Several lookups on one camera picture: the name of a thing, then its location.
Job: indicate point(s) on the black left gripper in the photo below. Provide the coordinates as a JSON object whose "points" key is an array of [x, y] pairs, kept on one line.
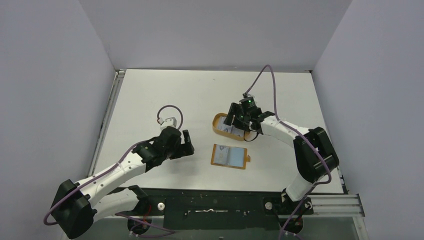
{"points": [[184, 149]]}

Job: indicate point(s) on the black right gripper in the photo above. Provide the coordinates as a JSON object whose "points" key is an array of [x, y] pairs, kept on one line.
{"points": [[241, 117]]}

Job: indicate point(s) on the orange leather card holder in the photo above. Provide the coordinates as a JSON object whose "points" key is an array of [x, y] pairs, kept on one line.
{"points": [[247, 157]]}

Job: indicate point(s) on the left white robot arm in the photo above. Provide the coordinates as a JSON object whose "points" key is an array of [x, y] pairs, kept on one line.
{"points": [[77, 205]]}

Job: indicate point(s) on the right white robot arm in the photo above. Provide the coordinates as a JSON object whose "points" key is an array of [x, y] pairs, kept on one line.
{"points": [[314, 153]]}

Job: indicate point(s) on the left stack credit card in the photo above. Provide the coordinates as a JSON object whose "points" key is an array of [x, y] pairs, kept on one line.
{"points": [[221, 126]]}

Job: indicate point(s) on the tan oval tray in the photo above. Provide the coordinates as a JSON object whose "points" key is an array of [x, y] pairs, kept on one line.
{"points": [[236, 134]]}

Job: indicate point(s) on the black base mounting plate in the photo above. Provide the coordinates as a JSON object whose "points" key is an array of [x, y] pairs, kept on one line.
{"points": [[187, 209]]}

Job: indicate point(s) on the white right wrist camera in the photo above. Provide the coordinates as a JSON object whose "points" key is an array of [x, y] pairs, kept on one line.
{"points": [[247, 95]]}

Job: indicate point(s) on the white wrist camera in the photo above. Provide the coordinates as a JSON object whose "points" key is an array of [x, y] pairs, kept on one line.
{"points": [[247, 95], [168, 122]]}

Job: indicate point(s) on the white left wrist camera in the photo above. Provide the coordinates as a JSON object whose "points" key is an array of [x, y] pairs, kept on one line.
{"points": [[168, 122]]}

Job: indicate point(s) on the aluminium side rail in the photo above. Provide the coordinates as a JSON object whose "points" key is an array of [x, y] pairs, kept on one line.
{"points": [[113, 96]]}

